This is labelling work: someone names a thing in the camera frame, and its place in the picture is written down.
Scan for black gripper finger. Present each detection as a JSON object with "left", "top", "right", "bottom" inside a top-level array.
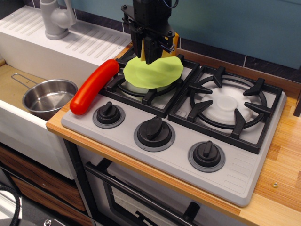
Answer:
[
  {"left": 130, "top": 26, "right": 143, "bottom": 58},
  {"left": 143, "top": 36, "right": 162, "bottom": 64}
]

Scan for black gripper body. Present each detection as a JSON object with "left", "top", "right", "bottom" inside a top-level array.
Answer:
[{"left": 121, "top": 0, "right": 176, "bottom": 45}]

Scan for yellow cheese wedge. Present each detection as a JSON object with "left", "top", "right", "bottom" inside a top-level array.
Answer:
[{"left": 140, "top": 33, "right": 179, "bottom": 62}]

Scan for light green plate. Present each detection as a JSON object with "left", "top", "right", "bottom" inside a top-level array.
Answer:
[{"left": 123, "top": 56, "right": 184, "bottom": 89}]

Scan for red toy sausage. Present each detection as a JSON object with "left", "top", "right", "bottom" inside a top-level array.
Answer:
[{"left": 70, "top": 59, "right": 119, "bottom": 115}]

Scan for small steel pot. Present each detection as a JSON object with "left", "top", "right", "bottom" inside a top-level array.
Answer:
[{"left": 11, "top": 73, "right": 78, "bottom": 121}]

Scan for white sink unit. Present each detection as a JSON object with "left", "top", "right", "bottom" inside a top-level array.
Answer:
[{"left": 0, "top": 6, "right": 130, "bottom": 179}]

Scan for black left burner grate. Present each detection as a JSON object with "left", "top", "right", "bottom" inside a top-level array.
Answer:
[{"left": 99, "top": 47, "right": 200, "bottom": 118}]

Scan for black burner grate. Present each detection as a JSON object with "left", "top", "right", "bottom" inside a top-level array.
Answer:
[
  {"left": 168, "top": 66, "right": 286, "bottom": 154},
  {"left": 99, "top": 47, "right": 200, "bottom": 118}
]

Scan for black right burner grate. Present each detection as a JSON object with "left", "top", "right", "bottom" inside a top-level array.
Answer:
[{"left": 168, "top": 66, "right": 286, "bottom": 154}]

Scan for black left stove knob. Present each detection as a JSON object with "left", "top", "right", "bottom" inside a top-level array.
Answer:
[{"left": 93, "top": 101, "right": 125, "bottom": 129}]

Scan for black stove knob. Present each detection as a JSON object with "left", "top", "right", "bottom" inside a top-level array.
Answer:
[
  {"left": 188, "top": 141, "right": 226, "bottom": 173},
  {"left": 134, "top": 116, "right": 175, "bottom": 152},
  {"left": 93, "top": 101, "right": 125, "bottom": 129}
]

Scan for grey toy faucet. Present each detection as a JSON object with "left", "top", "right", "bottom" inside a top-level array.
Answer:
[{"left": 40, "top": 0, "right": 76, "bottom": 40}]

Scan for black middle stove knob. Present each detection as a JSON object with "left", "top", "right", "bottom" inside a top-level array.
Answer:
[{"left": 134, "top": 116, "right": 175, "bottom": 152}]

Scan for black right stove knob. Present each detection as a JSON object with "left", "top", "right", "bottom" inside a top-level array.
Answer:
[{"left": 188, "top": 141, "right": 226, "bottom": 173}]

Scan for grey toy stove top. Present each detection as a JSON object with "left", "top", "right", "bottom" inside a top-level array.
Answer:
[{"left": 61, "top": 93, "right": 281, "bottom": 206}]

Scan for wooden drawer fronts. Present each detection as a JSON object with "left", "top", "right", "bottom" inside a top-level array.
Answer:
[{"left": 0, "top": 144, "right": 93, "bottom": 226}]

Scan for teal right wall cabinet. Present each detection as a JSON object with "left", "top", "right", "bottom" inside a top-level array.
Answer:
[{"left": 168, "top": 0, "right": 301, "bottom": 69}]

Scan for oven door with black handle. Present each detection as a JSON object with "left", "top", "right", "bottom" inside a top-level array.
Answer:
[{"left": 78, "top": 147, "right": 241, "bottom": 226}]

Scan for black braided cable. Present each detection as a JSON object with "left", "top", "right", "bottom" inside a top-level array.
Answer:
[{"left": 0, "top": 185, "right": 23, "bottom": 226}]

